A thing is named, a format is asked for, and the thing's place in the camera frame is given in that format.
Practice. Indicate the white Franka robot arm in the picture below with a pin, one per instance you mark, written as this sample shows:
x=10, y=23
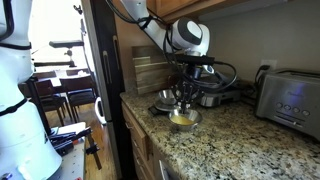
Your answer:
x=20, y=140

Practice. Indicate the small steel bowl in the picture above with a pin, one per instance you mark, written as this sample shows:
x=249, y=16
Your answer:
x=197, y=117

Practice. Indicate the black refrigerator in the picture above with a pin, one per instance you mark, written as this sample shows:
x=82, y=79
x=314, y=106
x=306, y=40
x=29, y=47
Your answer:
x=100, y=83

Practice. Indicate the dark wood cutting board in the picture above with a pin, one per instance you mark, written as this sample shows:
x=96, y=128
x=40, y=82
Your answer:
x=146, y=73

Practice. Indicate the dark wooden dining chair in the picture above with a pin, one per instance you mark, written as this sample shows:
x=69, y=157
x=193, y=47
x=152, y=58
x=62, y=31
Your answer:
x=78, y=95
x=46, y=96

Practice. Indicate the wooden drawer cabinet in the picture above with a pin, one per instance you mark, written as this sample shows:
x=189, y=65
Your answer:
x=136, y=133

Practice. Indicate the yellow food contents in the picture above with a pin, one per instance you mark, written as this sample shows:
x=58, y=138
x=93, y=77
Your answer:
x=180, y=120

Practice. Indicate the stainless dishwasher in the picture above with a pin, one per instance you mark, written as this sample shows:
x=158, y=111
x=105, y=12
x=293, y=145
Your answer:
x=163, y=170

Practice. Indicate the black bar clamp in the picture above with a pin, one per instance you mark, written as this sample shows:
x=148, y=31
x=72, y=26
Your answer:
x=93, y=150

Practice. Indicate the black power plug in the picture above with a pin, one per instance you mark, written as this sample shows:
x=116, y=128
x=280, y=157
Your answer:
x=263, y=67

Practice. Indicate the white wall outlet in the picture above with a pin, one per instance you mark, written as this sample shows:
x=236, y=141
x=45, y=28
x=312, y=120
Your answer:
x=271, y=62

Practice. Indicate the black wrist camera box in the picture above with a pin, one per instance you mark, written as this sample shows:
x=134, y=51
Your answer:
x=196, y=60

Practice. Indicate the black stereo camera bar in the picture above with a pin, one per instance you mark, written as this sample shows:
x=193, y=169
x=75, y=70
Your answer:
x=66, y=44

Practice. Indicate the white perforated robot cart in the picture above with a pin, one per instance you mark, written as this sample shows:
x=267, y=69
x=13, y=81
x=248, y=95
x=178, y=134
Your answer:
x=71, y=163

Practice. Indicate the stainless panini grill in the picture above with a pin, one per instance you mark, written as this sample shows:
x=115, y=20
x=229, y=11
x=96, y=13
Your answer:
x=221, y=96

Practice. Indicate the wooden wall cabinet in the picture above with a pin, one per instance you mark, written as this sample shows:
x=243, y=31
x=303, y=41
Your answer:
x=173, y=6

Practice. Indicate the black tool bundle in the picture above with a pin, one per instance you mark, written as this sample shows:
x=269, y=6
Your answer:
x=63, y=146

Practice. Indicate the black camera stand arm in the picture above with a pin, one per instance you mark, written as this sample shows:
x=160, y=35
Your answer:
x=53, y=63

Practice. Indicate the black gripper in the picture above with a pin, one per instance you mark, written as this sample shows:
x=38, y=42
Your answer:
x=191, y=75

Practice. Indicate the stainless steel toaster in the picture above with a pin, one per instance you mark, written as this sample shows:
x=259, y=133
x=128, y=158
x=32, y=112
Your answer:
x=286, y=103

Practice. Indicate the large steel bowl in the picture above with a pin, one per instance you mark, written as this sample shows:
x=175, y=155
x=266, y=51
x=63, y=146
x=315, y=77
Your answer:
x=165, y=96

